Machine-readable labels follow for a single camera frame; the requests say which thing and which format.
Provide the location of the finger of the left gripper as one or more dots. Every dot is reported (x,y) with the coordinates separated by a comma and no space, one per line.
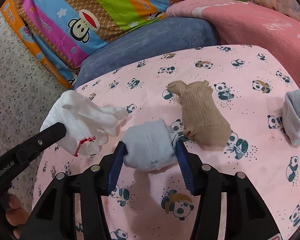
(29,150)

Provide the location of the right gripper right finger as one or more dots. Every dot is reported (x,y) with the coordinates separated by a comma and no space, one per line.
(204,181)

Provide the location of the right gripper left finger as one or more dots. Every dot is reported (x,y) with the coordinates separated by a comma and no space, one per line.
(97,181)

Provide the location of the white red-trimmed sock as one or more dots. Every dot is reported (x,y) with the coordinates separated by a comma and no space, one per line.
(88,126)

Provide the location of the light blue sock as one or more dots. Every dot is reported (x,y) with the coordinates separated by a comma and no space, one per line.
(150,146)

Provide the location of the person's left hand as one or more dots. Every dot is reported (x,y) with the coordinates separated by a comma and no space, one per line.
(16,215)

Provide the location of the tan ribbed sock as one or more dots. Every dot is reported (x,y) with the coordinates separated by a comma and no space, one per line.
(203,122)

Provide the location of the pink panda print cloth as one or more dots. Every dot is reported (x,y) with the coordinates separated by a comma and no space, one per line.
(248,86)

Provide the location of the grey rolled sock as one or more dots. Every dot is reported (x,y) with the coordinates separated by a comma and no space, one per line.
(291,116)

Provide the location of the blue velvet stool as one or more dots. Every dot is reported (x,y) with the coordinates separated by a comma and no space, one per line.
(158,38)

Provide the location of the colourful monkey print quilt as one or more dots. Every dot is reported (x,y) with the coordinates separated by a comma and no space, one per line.
(63,33)

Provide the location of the pink blanket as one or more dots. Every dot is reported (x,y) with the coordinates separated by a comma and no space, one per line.
(247,23)

